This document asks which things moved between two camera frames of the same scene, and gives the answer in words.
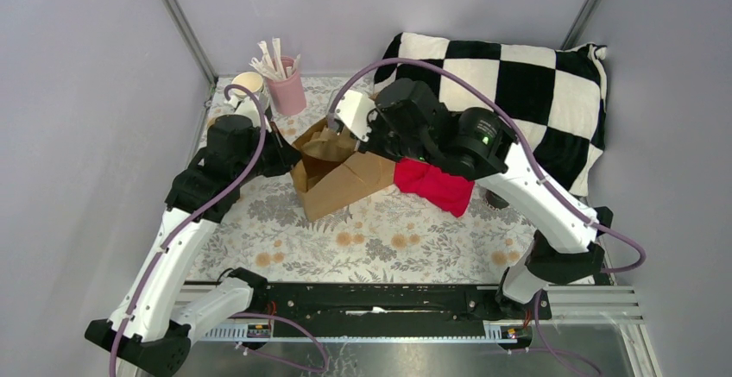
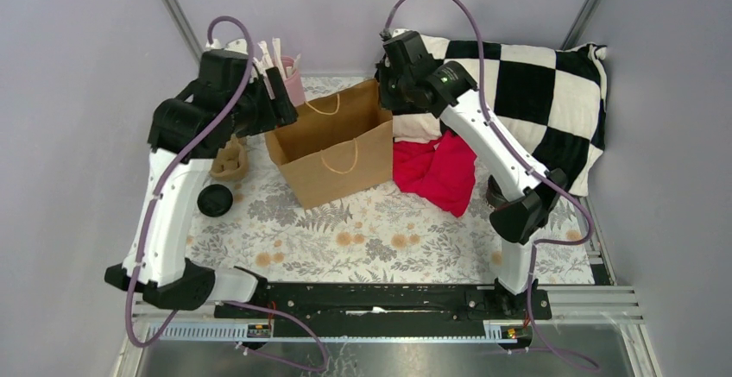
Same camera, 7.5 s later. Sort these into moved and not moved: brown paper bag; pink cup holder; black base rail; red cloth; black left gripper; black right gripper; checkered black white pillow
Moved: brown paper bag; black left gripper; black right gripper
Not moved: black base rail; pink cup holder; red cloth; checkered black white pillow
